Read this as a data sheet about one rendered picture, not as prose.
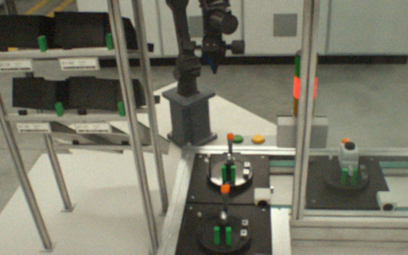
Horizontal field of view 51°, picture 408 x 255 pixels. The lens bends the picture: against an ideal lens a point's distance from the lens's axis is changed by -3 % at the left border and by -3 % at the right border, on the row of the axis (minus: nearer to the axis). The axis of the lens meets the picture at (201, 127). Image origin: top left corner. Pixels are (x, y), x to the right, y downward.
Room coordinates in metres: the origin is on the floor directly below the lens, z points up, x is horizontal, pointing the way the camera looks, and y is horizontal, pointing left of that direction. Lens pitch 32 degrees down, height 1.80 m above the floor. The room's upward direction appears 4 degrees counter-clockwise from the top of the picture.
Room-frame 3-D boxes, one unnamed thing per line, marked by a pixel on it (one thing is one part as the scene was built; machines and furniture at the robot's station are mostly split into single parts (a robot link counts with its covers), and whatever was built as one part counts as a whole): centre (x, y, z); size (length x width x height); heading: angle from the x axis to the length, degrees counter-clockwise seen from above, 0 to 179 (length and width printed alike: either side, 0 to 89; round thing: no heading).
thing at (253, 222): (0.80, -0.04, 1.01); 0.24 x 0.24 x 0.13; 82
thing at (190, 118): (1.44, 0.04, 0.96); 0.15 x 0.15 x 0.20; 37
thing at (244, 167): (1.04, -0.07, 1.01); 0.24 x 0.24 x 0.13; 82
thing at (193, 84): (1.44, 0.04, 1.09); 0.07 x 0.07 x 0.06; 37
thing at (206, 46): (1.19, -0.05, 1.33); 0.07 x 0.07 x 0.06; 83
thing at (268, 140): (1.24, -0.19, 0.93); 0.21 x 0.07 x 0.06; 82
